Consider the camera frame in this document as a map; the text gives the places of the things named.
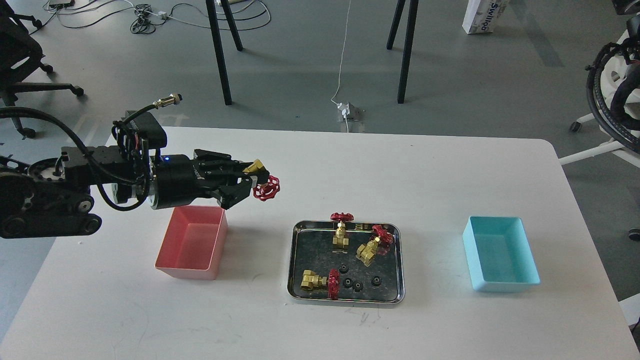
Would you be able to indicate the brass valve tilted right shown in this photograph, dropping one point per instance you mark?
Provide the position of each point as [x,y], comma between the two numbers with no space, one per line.
[379,244]

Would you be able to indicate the brass valve red handle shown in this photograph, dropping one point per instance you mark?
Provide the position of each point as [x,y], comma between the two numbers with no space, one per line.
[265,186]

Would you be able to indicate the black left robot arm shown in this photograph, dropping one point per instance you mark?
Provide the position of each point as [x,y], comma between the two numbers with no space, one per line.
[51,198]

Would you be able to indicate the white power adapter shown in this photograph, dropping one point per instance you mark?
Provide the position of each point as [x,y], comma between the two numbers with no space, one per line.
[347,112]

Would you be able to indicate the light blue plastic box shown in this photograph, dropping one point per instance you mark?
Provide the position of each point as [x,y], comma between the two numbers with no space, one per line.
[498,255]

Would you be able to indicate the black table leg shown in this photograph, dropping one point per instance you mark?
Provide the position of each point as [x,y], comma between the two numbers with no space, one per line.
[218,47]
[408,42]

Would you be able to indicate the black cable bundle floor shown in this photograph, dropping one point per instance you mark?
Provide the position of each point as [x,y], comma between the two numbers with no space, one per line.
[142,24]

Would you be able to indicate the black office chair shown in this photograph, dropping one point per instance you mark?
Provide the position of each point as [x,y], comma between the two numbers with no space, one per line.
[20,56]

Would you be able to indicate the metal tray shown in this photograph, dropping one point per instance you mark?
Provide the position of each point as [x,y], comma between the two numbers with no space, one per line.
[312,249]

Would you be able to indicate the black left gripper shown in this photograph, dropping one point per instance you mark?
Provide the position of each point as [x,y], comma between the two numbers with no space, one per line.
[177,180]

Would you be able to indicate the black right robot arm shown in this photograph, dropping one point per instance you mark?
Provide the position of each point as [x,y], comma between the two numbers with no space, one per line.
[612,115]

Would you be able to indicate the black table leg right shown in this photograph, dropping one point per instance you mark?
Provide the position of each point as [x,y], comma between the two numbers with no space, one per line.
[408,42]

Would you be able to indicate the black table leg left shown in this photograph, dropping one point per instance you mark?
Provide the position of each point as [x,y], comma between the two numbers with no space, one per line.
[218,47]

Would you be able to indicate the brass valve top centre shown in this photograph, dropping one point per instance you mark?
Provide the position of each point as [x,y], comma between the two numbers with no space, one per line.
[340,240]

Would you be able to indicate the pink plastic box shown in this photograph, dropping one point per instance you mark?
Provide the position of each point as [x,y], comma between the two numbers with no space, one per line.
[193,244]

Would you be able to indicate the brass valve bottom left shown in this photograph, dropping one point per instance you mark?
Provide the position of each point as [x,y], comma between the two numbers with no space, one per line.
[312,281]

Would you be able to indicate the white cardboard box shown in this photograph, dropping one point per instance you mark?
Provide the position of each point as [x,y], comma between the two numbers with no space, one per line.
[481,16]

